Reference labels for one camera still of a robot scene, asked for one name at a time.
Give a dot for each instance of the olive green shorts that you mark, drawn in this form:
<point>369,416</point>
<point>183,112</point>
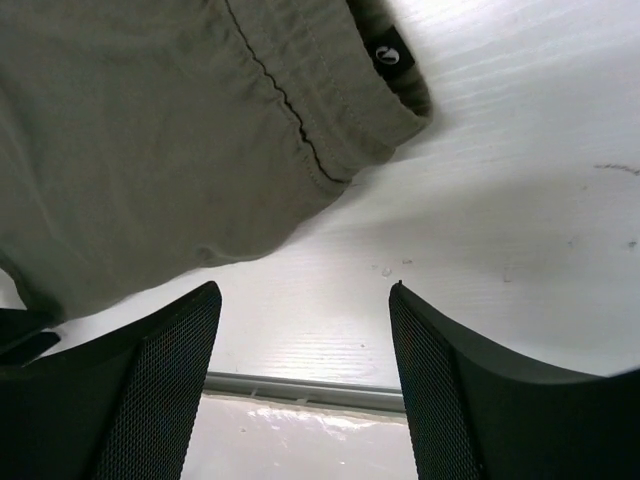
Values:
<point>142,140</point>

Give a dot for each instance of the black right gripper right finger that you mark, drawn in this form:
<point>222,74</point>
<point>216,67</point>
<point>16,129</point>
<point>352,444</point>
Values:
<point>478,410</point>

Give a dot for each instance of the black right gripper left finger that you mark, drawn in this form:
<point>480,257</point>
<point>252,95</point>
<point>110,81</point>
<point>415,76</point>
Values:
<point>121,406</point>

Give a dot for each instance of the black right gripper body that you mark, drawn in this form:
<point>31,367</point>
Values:
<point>25,335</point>

